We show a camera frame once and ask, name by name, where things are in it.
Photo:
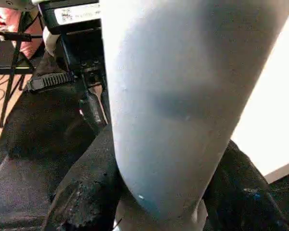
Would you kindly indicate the black work mat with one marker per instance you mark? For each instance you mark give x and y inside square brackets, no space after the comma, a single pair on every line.
[38,132]

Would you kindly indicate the pink cloth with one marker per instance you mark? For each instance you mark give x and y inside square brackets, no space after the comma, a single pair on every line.
[33,26]

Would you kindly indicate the white plastic table leg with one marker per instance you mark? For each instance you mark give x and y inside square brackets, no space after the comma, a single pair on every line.
[171,96]

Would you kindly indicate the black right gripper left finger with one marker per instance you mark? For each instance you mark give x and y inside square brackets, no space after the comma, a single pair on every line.
[86,187]

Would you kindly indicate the black folding stand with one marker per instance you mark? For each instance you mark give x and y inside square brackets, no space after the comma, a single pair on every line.
[17,48]

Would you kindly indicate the white plastic table top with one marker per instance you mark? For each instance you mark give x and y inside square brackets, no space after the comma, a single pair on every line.
[267,96]

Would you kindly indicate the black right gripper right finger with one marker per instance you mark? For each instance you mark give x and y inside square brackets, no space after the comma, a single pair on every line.
[243,197]

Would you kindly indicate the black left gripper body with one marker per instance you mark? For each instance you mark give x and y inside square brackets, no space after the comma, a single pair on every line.
[79,45]

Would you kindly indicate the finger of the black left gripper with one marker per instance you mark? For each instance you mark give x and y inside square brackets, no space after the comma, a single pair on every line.
[92,110]

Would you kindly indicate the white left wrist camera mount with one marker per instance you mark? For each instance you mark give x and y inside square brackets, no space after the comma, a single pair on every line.
[49,39]

